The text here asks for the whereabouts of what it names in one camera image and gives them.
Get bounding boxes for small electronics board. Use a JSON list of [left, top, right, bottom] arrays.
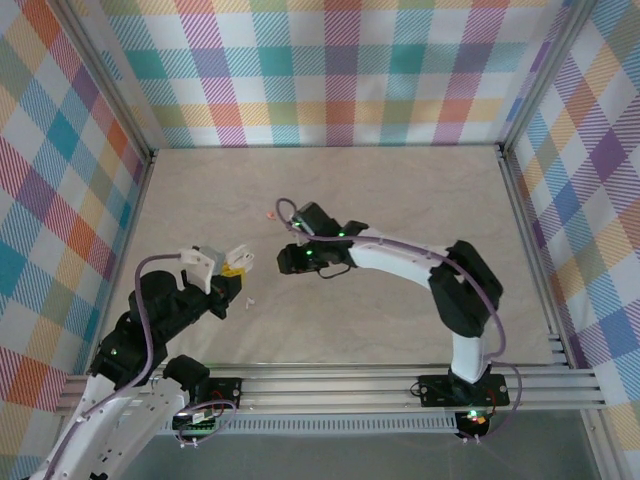
[[172, 409, 224, 437], [457, 408, 490, 440]]

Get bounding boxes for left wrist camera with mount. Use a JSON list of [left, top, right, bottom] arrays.
[[178, 245, 227, 295]]

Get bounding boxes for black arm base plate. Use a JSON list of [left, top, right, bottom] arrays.
[[189, 377, 245, 412], [417, 372, 511, 409]]

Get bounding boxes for aluminium table side rail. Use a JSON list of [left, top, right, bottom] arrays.
[[99, 149, 157, 321], [497, 144, 576, 371]]

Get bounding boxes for wide aluminium base rail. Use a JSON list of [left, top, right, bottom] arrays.
[[53, 362, 607, 417]]

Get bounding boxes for grey slotted cable duct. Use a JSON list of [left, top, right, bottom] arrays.
[[149, 417, 461, 437]]

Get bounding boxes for aluminium frame post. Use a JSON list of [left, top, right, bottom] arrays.
[[497, 0, 599, 156], [49, 0, 156, 161]]

